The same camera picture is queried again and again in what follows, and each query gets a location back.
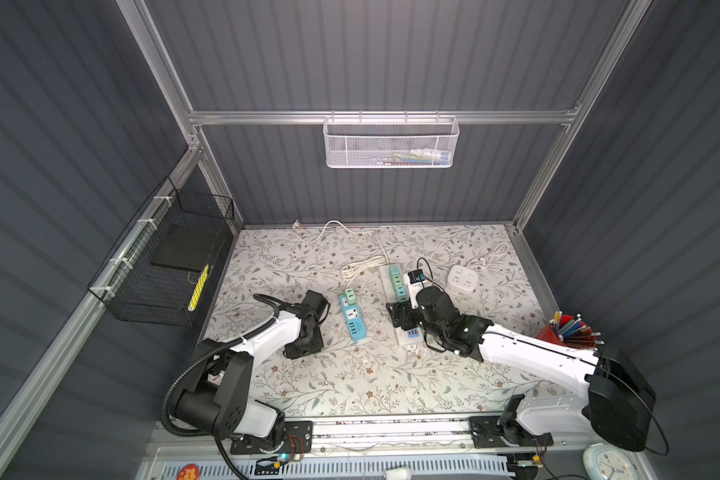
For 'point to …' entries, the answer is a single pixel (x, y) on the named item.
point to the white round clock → (604, 462)
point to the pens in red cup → (574, 332)
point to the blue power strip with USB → (355, 322)
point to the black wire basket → (161, 267)
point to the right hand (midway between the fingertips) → (399, 304)
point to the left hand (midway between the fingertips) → (309, 350)
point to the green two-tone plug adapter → (351, 299)
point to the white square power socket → (462, 279)
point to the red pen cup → (548, 334)
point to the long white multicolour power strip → (411, 336)
